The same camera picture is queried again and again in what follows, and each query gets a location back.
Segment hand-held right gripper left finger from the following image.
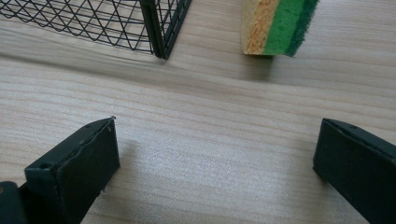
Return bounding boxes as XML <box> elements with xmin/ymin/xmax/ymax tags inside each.
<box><xmin>24</xmin><ymin>116</ymin><xmax>120</xmax><ymax>224</ymax></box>

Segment yellow and green sponge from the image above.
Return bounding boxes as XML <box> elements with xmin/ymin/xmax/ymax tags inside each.
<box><xmin>240</xmin><ymin>0</ymin><xmax>320</xmax><ymax>58</ymax></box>

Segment black wire mesh basket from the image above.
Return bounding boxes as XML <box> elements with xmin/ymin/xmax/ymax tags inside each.
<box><xmin>0</xmin><ymin>0</ymin><xmax>193</xmax><ymax>61</ymax></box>

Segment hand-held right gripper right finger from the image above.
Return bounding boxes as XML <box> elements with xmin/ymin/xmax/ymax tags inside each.
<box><xmin>312</xmin><ymin>118</ymin><xmax>396</xmax><ymax>224</ymax></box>

